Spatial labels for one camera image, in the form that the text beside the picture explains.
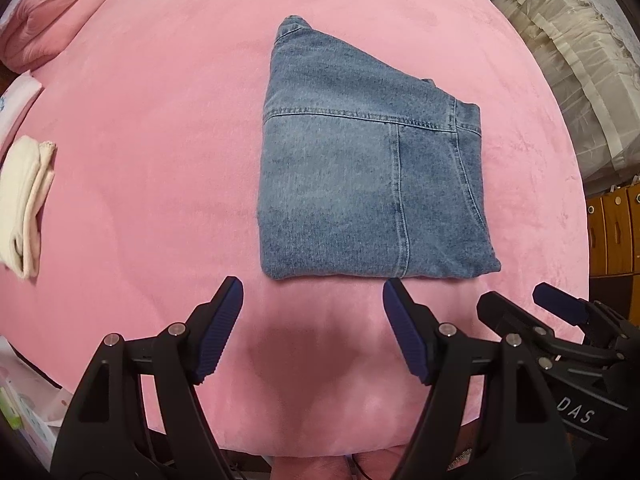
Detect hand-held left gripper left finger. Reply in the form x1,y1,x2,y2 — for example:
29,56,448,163
50,276,246,480

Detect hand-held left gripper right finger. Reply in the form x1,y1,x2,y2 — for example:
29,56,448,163
382,277,576,480

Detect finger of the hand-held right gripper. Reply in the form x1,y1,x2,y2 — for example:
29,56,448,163
477,292,616,372
532,282,640,356

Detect blue denim jeans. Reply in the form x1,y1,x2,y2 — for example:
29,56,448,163
256,16,502,281

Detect yellow wooden drawer cabinet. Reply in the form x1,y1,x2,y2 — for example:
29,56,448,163
585,182,640,278

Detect pink bed blanket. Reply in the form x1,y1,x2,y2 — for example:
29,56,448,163
0,0,593,461

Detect printed white packet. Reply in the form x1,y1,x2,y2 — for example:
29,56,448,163
0,335,73,471

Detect white folded cloth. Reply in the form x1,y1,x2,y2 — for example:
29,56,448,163
0,135,58,281

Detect pink pillow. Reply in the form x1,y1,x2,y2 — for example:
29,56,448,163
0,0,131,73

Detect black cable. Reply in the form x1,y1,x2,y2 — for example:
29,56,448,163
345,452,371,480

